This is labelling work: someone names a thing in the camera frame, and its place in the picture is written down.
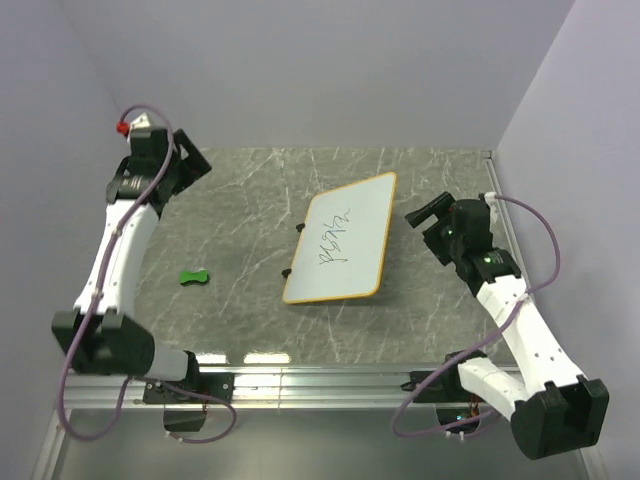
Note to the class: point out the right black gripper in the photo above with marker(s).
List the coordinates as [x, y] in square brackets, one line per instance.
[440, 208]

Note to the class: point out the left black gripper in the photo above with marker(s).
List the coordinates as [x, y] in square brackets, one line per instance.
[192, 167]

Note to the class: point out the yellow framed whiteboard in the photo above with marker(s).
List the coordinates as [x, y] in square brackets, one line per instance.
[342, 244]

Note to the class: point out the green whiteboard eraser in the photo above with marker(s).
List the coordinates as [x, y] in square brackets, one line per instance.
[194, 277]

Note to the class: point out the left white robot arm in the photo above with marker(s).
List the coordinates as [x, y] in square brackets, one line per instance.
[100, 334]

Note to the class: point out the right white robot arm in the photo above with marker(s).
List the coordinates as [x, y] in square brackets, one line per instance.
[520, 371]

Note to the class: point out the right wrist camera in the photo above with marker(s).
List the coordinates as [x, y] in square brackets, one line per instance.
[492, 201]

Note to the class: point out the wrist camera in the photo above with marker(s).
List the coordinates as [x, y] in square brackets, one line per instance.
[492, 201]
[125, 127]

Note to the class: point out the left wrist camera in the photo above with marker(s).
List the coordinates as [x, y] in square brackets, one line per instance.
[125, 127]

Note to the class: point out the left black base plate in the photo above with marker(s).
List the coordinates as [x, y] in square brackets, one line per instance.
[210, 384]

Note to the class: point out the aluminium mounting rail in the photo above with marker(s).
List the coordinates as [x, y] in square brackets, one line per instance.
[339, 386]

